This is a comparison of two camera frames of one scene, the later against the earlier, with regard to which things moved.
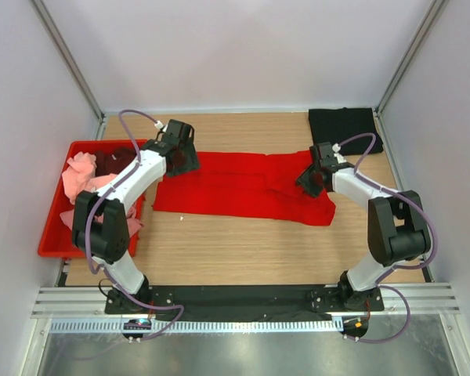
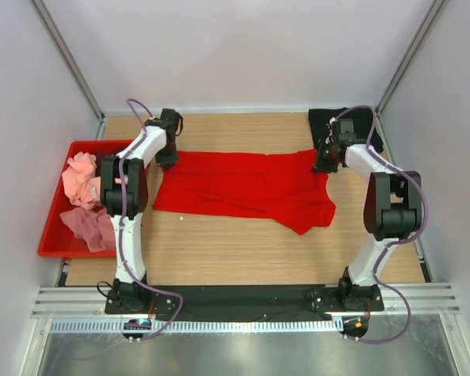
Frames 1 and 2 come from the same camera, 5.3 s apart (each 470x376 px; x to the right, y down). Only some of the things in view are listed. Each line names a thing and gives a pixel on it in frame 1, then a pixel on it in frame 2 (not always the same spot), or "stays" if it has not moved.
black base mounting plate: x=244 y=299 stays
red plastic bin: x=57 y=240 stays
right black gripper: x=303 y=180 -> x=319 y=164
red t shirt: x=257 y=186 stays
